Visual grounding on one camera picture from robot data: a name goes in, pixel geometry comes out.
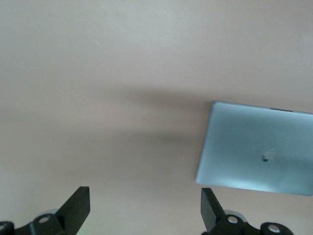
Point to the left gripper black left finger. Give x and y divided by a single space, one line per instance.
73 210

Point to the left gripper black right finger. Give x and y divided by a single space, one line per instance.
212 213

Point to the grey laptop with black keyboard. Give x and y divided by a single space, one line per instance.
244 147

